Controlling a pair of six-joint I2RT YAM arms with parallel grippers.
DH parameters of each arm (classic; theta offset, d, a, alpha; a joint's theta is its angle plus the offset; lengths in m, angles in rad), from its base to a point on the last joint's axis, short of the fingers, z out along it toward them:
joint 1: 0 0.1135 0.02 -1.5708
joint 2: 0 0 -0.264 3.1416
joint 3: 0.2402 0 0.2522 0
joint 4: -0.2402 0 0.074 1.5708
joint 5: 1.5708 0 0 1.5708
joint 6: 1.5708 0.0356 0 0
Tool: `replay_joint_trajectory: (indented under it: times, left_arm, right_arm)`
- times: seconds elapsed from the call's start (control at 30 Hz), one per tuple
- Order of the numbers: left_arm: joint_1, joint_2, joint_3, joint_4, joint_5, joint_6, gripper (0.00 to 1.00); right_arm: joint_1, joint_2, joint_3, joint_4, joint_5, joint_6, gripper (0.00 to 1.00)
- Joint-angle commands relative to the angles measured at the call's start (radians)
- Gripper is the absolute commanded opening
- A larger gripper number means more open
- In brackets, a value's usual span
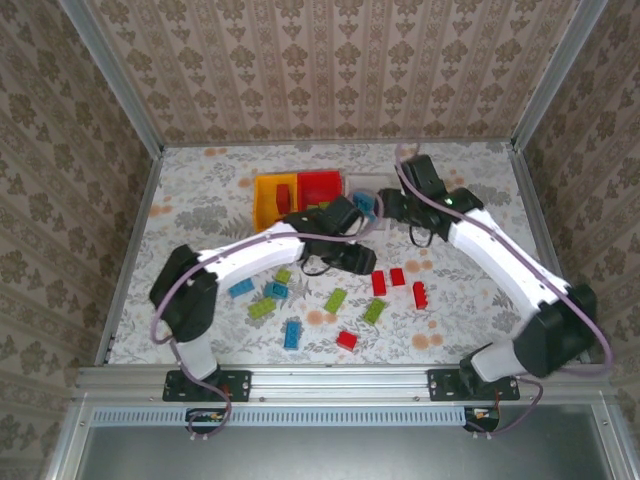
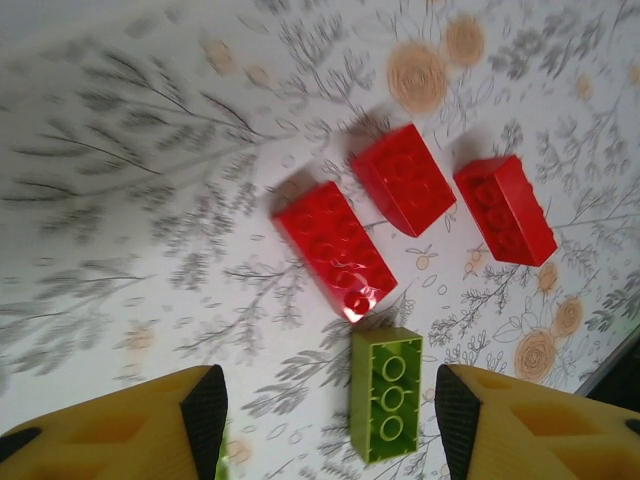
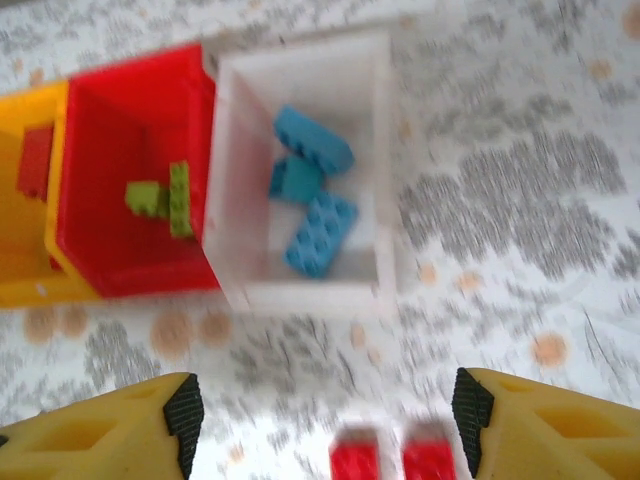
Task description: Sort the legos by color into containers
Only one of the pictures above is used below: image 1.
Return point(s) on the blue lego brick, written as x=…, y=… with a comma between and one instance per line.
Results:
x=276, y=290
x=371, y=216
x=241, y=288
x=292, y=334
x=362, y=200

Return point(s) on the long red lego brick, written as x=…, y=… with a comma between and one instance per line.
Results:
x=284, y=197

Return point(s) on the small red lego brick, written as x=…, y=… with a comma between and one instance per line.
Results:
x=397, y=276
x=346, y=340

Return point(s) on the small green lego brick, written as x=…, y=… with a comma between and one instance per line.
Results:
x=283, y=275

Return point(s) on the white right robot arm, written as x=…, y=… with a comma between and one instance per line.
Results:
x=500, y=260

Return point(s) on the white plastic container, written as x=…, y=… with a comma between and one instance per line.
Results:
x=370, y=179

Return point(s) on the red plastic container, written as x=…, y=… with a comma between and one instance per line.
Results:
x=320, y=182

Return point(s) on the yellow plastic container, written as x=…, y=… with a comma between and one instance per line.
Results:
x=265, y=200

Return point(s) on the floral patterned table cover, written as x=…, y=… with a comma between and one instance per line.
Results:
x=450, y=320

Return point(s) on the grey metal sheet panel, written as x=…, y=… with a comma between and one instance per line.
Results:
x=325, y=455

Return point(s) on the aluminium front frame rail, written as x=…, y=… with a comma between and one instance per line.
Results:
x=340, y=382

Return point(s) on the aluminium corner post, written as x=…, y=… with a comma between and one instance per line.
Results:
x=110, y=75
x=560, y=75

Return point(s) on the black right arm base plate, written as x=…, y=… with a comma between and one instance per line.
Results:
x=445, y=385

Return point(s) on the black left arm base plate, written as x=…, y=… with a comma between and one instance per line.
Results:
x=235, y=385

